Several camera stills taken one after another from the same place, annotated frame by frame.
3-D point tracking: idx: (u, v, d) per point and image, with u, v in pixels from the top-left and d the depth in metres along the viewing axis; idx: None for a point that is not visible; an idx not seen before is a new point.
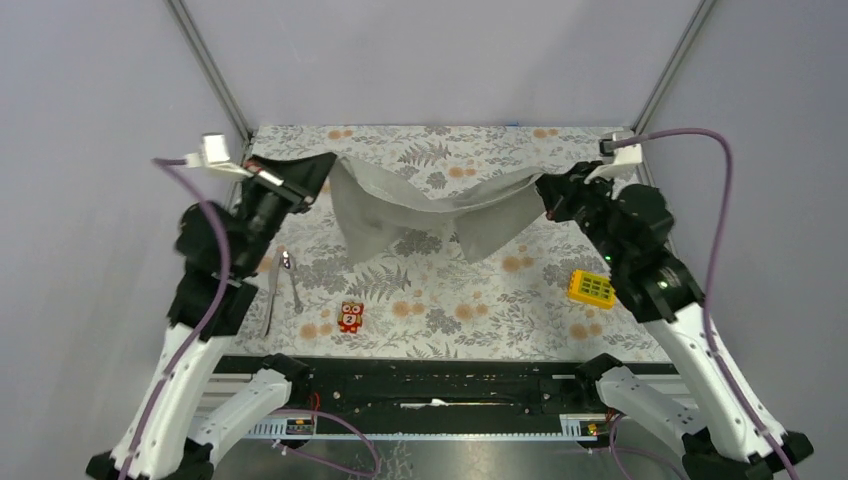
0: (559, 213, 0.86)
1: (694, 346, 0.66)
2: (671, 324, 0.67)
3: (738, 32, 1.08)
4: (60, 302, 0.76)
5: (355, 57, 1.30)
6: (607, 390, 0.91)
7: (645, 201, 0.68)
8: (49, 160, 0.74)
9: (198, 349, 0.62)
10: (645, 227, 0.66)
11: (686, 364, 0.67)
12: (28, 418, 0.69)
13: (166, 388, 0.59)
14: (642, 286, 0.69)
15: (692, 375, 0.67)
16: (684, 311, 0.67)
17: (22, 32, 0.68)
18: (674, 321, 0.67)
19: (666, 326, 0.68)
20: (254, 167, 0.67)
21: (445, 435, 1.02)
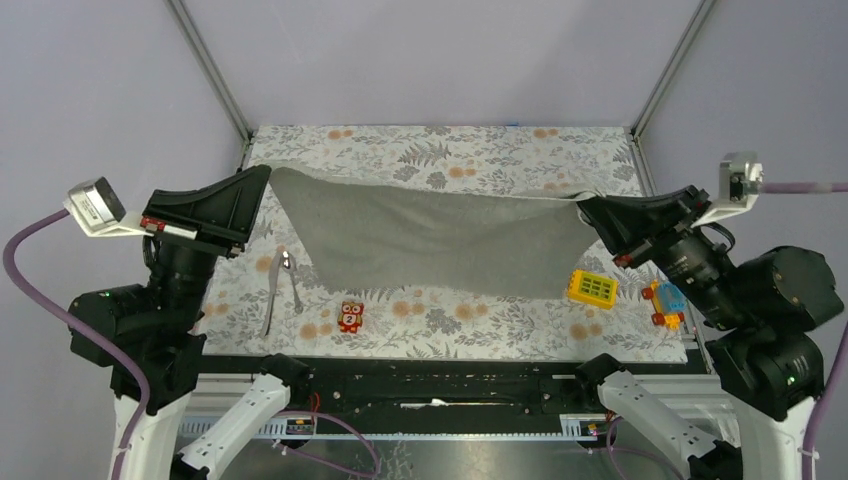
0: (639, 257, 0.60)
1: (786, 438, 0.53)
2: (777, 414, 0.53)
3: (738, 33, 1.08)
4: (60, 300, 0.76)
5: (355, 56, 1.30)
6: (612, 396, 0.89)
7: (795, 274, 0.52)
8: (49, 158, 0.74)
9: (150, 420, 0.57)
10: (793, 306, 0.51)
11: (762, 452, 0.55)
12: (27, 419, 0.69)
13: (126, 463, 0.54)
14: (762, 369, 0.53)
15: (756, 449, 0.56)
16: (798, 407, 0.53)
17: (23, 30, 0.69)
18: (783, 413, 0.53)
19: (767, 412, 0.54)
20: (154, 223, 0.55)
21: (444, 435, 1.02)
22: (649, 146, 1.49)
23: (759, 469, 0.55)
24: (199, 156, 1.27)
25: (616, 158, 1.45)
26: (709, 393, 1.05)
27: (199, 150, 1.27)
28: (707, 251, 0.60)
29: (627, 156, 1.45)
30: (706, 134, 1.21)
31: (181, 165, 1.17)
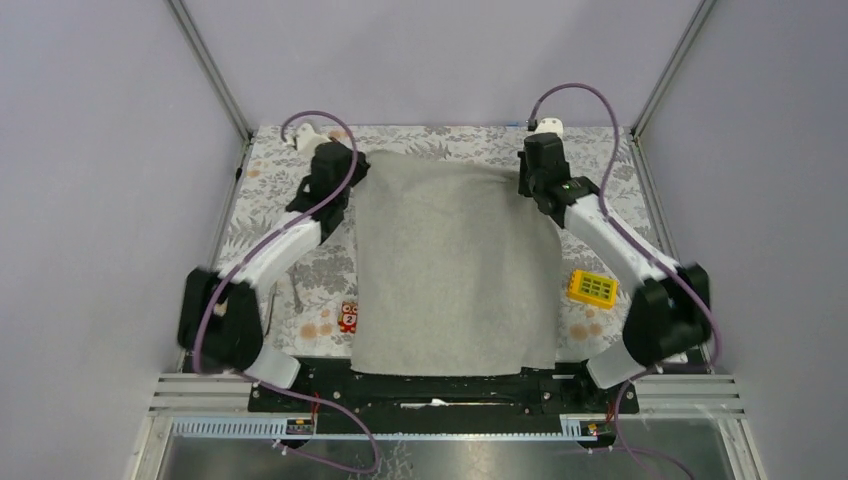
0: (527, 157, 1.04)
1: (593, 218, 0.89)
2: (573, 207, 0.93)
3: (734, 34, 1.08)
4: (60, 302, 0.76)
5: (355, 57, 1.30)
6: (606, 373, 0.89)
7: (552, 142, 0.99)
8: (49, 160, 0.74)
9: (307, 225, 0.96)
10: (541, 149, 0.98)
11: (595, 235, 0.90)
12: (26, 420, 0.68)
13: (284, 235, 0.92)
14: (554, 194, 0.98)
15: (600, 242, 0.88)
16: (585, 202, 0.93)
17: (24, 33, 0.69)
18: (574, 205, 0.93)
19: (571, 211, 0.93)
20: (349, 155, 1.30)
21: (445, 435, 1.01)
22: (648, 147, 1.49)
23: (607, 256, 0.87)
24: (199, 156, 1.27)
25: (616, 157, 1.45)
26: (709, 392, 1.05)
27: (199, 150, 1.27)
28: (532, 159, 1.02)
29: (626, 157, 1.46)
30: (702, 134, 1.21)
31: (182, 165, 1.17)
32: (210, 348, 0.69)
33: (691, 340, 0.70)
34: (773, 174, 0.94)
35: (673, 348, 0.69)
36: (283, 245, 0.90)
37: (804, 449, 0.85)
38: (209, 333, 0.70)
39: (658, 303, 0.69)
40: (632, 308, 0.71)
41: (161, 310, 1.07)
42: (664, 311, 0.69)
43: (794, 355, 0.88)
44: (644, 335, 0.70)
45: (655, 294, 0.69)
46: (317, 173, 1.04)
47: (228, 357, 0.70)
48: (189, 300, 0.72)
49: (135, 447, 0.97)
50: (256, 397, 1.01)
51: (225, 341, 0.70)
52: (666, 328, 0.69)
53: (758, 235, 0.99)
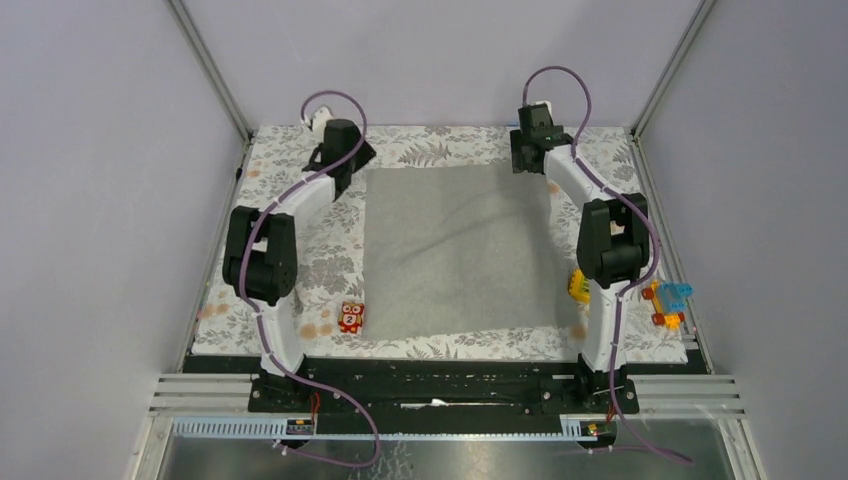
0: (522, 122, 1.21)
1: (564, 159, 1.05)
2: (550, 152, 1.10)
3: (734, 34, 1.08)
4: (58, 302, 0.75)
5: (355, 57, 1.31)
6: (600, 354, 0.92)
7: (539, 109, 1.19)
8: (47, 160, 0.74)
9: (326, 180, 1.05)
10: (531, 111, 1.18)
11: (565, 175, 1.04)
12: (24, 420, 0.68)
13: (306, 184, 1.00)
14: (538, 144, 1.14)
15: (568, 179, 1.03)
16: (560, 148, 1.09)
17: (23, 34, 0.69)
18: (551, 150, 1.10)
19: (549, 154, 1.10)
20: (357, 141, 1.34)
21: (445, 435, 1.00)
22: (647, 147, 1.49)
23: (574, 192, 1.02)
24: (200, 156, 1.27)
25: (616, 158, 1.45)
26: (709, 392, 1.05)
27: (200, 150, 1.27)
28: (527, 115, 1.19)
29: (626, 157, 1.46)
30: (702, 133, 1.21)
31: (182, 165, 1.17)
32: (255, 277, 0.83)
33: (629, 258, 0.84)
34: (773, 174, 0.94)
35: (610, 262, 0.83)
36: (307, 193, 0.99)
37: (805, 449, 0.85)
38: (252, 268, 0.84)
39: (602, 216, 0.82)
40: (581, 227, 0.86)
41: (161, 309, 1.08)
42: (605, 226, 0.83)
43: (794, 354, 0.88)
44: (587, 248, 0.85)
45: (600, 211, 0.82)
46: (331, 141, 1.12)
47: (274, 285, 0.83)
48: (235, 234, 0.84)
49: (135, 446, 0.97)
50: (256, 397, 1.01)
51: (266, 271, 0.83)
52: (605, 243, 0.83)
53: (758, 235, 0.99)
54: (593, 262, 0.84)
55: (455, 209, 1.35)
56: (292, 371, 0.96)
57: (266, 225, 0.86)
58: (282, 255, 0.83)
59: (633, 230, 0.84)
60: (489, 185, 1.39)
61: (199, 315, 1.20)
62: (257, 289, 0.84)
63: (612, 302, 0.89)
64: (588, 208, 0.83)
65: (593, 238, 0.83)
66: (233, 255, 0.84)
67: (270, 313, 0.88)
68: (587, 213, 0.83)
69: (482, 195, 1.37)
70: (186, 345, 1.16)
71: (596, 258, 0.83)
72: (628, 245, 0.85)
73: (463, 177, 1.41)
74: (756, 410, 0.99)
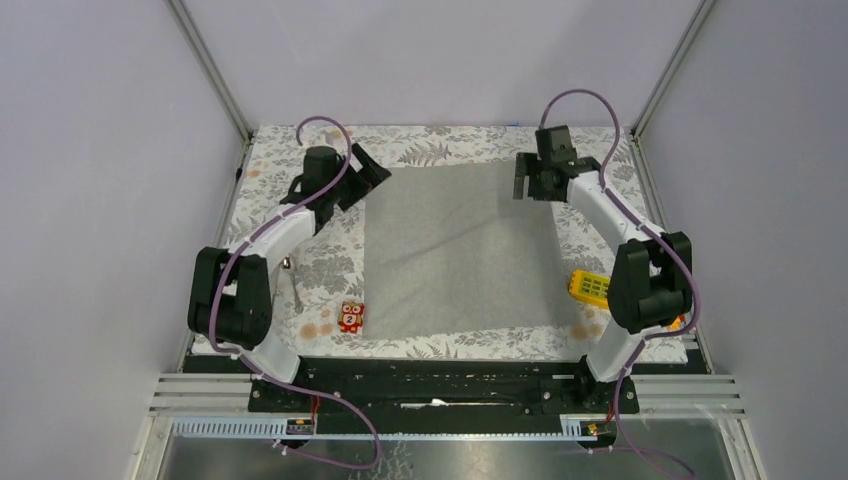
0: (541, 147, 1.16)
1: (592, 190, 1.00)
2: (575, 180, 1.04)
3: (734, 34, 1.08)
4: (59, 301, 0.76)
5: (356, 57, 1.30)
6: (608, 368, 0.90)
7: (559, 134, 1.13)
8: (48, 159, 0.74)
9: (303, 214, 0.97)
10: (549, 135, 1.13)
11: (591, 207, 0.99)
12: (24, 419, 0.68)
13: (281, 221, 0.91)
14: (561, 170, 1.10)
15: (598, 211, 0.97)
16: (586, 177, 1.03)
17: (23, 34, 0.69)
18: (577, 178, 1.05)
19: (573, 183, 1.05)
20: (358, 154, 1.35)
21: (445, 435, 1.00)
22: (647, 147, 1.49)
23: (603, 227, 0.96)
24: (199, 156, 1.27)
25: (616, 157, 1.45)
26: (709, 392, 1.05)
27: (200, 150, 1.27)
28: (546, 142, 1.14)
29: (626, 157, 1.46)
30: (702, 133, 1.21)
31: (182, 165, 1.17)
32: (225, 325, 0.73)
33: (670, 307, 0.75)
34: (773, 173, 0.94)
35: (650, 311, 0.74)
36: (284, 227, 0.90)
37: (805, 449, 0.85)
38: (222, 313, 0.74)
39: (639, 261, 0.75)
40: (616, 269, 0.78)
41: (161, 309, 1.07)
42: (642, 271, 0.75)
43: (794, 354, 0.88)
44: (625, 294, 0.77)
45: (637, 254, 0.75)
46: (308, 169, 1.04)
47: (245, 335, 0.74)
48: (200, 277, 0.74)
49: (135, 446, 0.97)
50: (256, 397, 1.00)
51: (237, 319, 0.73)
52: (644, 288, 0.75)
53: (758, 235, 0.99)
54: (630, 309, 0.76)
55: (455, 209, 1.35)
56: (289, 383, 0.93)
57: (237, 266, 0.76)
58: (253, 298, 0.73)
59: (675, 275, 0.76)
60: (489, 185, 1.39)
61: None
62: (228, 337, 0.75)
63: (636, 342, 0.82)
64: (625, 249, 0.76)
65: (631, 284, 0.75)
66: (200, 301, 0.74)
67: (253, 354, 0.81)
68: (624, 255, 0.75)
69: (481, 195, 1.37)
70: (186, 344, 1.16)
71: (633, 306, 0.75)
72: (669, 290, 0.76)
73: (463, 178, 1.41)
74: (756, 410, 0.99)
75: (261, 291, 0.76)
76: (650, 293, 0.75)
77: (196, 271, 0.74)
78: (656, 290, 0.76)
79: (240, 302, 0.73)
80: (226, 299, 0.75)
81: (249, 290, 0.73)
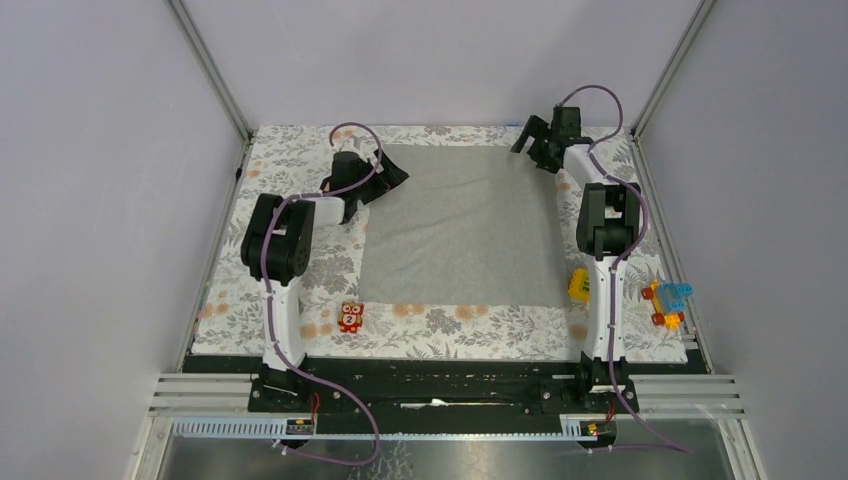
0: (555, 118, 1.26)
1: (578, 152, 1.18)
2: (570, 148, 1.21)
3: (733, 35, 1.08)
4: (58, 301, 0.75)
5: (356, 57, 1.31)
6: (598, 338, 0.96)
7: (571, 113, 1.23)
8: (48, 158, 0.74)
9: (335, 206, 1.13)
10: (562, 114, 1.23)
11: (577, 171, 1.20)
12: (20, 418, 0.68)
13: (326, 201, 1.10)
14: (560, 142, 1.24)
15: (583, 171, 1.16)
16: (579, 144, 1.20)
17: (20, 35, 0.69)
18: (572, 145, 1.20)
19: (567, 151, 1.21)
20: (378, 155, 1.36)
21: (445, 435, 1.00)
22: (647, 147, 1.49)
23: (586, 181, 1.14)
24: (200, 155, 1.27)
25: (616, 157, 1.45)
26: (710, 392, 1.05)
27: (199, 149, 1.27)
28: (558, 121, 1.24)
29: (626, 157, 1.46)
30: (700, 133, 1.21)
31: (182, 164, 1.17)
32: (272, 256, 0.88)
33: (615, 239, 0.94)
34: (773, 173, 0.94)
35: (601, 239, 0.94)
36: (324, 201, 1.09)
37: (807, 448, 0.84)
38: (271, 248, 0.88)
39: (596, 198, 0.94)
40: (581, 204, 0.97)
41: (162, 308, 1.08)
42: (598, 207, 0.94)
43: (794, 354, 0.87)
44: (584, 225, 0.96)
45: (597, 192, 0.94)
46: (335, 172, 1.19)
47: (289, 265, 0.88)
48: (259, 211, 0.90)
49: (134, 447, 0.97)
50: (256, 397, 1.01)
51: (283, 250, 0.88)
52: (599, 220, 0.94)
53: (758, 234, 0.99)
54: (587, 237, 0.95)
55: (455, 208, 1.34)
56: (296, 365, 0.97)
57: (287, 211, 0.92)
58: (300, 232, 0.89)
59: (628, 212, 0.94)
60: (489, 185, 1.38)
61: (199, 315, 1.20)
62: (274, 269, 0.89)
63: (606, 277, 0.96)
64: (588, 187, 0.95)
65: (589, 215, 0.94)
66: (255, 231, 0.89)
67: (281, 294, 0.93)
68: (587, 193, 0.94)
69: (481, 194, 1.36)
70: (185, 345, 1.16)
71: (589, 234, 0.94)
72: (620, 227, 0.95)
73: (463, 177, 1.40)
74: (756, 410, 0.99)
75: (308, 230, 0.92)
76: (603, 226, 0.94)
77: (256, 207, 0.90)
78: (609, 226, 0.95)
79: (289, 235, 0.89)
80: (276, 235, 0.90)
81: (297, 225, 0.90)
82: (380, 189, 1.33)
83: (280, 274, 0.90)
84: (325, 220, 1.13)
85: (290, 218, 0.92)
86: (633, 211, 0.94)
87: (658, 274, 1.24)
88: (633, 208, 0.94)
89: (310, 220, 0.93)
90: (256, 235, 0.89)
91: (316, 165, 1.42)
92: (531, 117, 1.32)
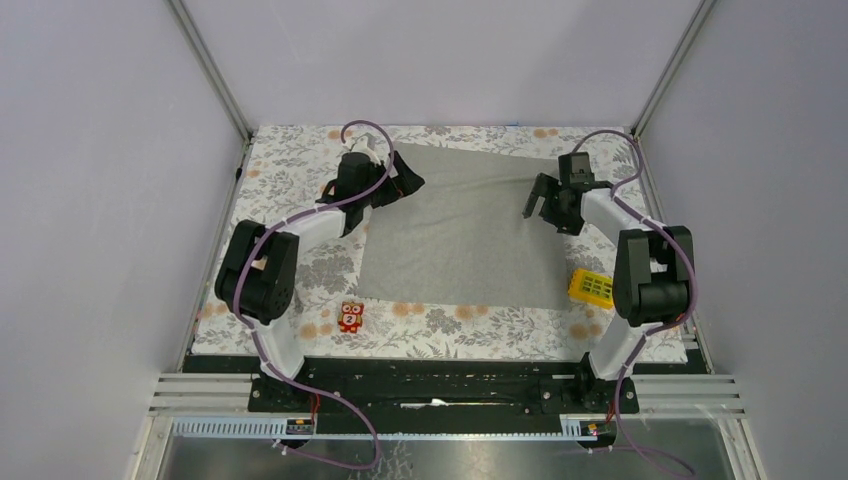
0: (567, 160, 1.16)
1: (603, 199, 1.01)
2: (587, 193, 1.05)
3: (733, 35, 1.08)
4: (59, 299, 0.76)
5: (355, 57, 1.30)
6: (608, 365, 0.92)
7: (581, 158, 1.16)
8: (49, 157, 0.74)
9: (335, 216, 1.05)
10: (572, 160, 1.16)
11: (603, 220, 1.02)
12: (22, 414, 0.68)
13: (321, 214, 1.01)
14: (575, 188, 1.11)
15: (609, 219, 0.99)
16: (598, 191, 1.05)
17: (21, 35, 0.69)
18: (588, 192, 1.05)
19: (586, 196, 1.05)
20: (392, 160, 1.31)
21: (445, 435, 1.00)
22: (647, 147, 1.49)
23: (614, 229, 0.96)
24: (200, 155, 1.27)
25: (616, 157, 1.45)
26: (710, 392, 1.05)
27: (199, 150, 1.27)
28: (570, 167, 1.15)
29: (626, 156, 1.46)
30: (701, 133, 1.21)
31: (182, 165, 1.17)
32: (247, 294, 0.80)
33: (672, 299, 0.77)
34: (773, 173, 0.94)
35: (651, 300, 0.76)
36: (318, 219, 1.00)
37: (806, 448, 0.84)
38: (247, 283, 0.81)
39: (636, 249, 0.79)
40: (618, 257, 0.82)
41: (161, 309, 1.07)
42: (640, 260, 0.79)
43: (794, 354, 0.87)
44: (626, 284, 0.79)
45: (638, 241, 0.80)
46: (341, 176, 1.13)
47: (264, 306, 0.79)
48: (237, 245, 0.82)
49: (134, 447, 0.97)
50: (256, 397, 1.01)
51: (259, 289, 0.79)
52: (644, 278, 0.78)
53: (759, 234, 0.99)
54: (630, 299, 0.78)
55: (455, 208, 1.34)
56: (291, 378, 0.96)
57: (269, 241, 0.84)
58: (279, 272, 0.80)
59: (678, 267, 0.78)
60: (489, 184, 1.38)
61: (199, 314, 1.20)
62: (250, 307, 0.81)
63: (636, 337, 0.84)
64: (626, 236, 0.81)
65: (631, 270, 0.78)
66: (230, 267, 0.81)
67: (265, 330, 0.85)
68: (625, 242, 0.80)
69: (481, 194, 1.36)
70: (186, 344, 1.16)
71: (634, 295, 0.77)
72: (673, 284, 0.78)
73: (463, 177, 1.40)
74: (757, 410, 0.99)
75: (288, 266, 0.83)
76: (651, 284, 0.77)
77: (232, 239, 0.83)
78: (660, 284, 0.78)
79: (267, 272, 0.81)
80: (253, 271, 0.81)
81: (275, 263, 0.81)
82: (390, 193, 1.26)
83: (256, 313, 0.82)
84: (315, 237, 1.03)
85: (271, 252, 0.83)
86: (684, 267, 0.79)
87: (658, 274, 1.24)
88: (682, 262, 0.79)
89: (291, 256, 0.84)
90: (232, 269, 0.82)
91: (317, 165, 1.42)
92: (540, 177, 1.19)
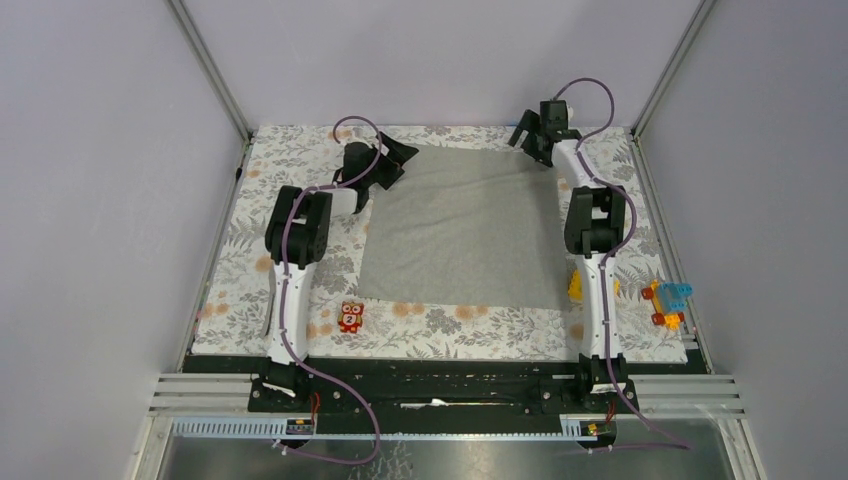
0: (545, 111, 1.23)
1: (568, 150, 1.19)
2: (558, 144, 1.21)
3: (733, 35, 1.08)
4: (58, 302, 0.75)
5: (356, 57, 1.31)
6: (594, 336, 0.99)
7: (558, 108, 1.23)
8: (51, 160, 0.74)
9: (349, 195, 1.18)
10: (550, 110, 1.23)
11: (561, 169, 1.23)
12: (19, 417, 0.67)
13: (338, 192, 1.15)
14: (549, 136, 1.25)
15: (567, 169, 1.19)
16: (566, 141, 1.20)
17: (19, 37, 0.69)
18: (560, 142, 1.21)
19: (556, 146, 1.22)
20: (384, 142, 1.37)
21: (445, 435, 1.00)
22: (646, 147, 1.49)
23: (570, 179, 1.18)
24: (199, 155, 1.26)
25: (616, 157, 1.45)
26: (709, 392, 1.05)
27: (199, 149, 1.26)
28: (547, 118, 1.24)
29: (626, 157, 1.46)
30: (701, 133, 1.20)
31: (182, 163, 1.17)
32: (294, 243, 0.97)
33: (604, 239, 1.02)
34: (773, 173, 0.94)
35: (588, 239, 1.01)
36: (339, 193, 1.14)
37: (807, 449, 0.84)
38: (292, 235, 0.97)
39: (581, 202, 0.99)
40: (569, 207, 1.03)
41: (161, 308, 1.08)
42: (583, 211, 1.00)
43: (794, 354, 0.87)
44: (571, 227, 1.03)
45: (584, 197, 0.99)
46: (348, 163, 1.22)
47: (309, 251, 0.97)
48: (282, 203, 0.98)
49: (134, 447, 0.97)
50: (256, 397, 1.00)
51: (303, 237, 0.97)
52: (585, 224, 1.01)
53: (759, 232, 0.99)
54: (574, 238, 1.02)
55: (454, 208, 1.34)
56: (300, 357, 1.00)
57: (306, 202, 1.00)
58: (320, 221, 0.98)
59: (613, 214, 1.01)
60: (489, 184, 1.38)
61: (199, 314, 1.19)
62: (295, 253, 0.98)
63: (596, 274, 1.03)
64: (576, 192, 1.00)
65: (574, 218, 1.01)
66: (278, 221, 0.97)
67: (296, 279, 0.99)
68: (574, 198, 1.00)
69: (481, 194, 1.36)
70: (185, 345, 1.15)
71: (575, 235, 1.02)
72: (605, 228, 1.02)
73: (463, 177, 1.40)
74: (756, 410, 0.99)
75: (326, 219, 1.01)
76: (588, 228, 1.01)
77: (279, 198, 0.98)
78: (595, 228, 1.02)
79: (309, 223, 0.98)
80: (297, 224, 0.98)
81: (316, 216, 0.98)
82: (390, 171, 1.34)
83: (298, 258, 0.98)
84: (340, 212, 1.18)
85: (310, 208, 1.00)
86: (619, 213, 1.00)
87: (658, 275, 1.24)
88: (618, 210, 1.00)
89: (327, 211, 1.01)
90: (279, 223, 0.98)
91: (316, 165, 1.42)
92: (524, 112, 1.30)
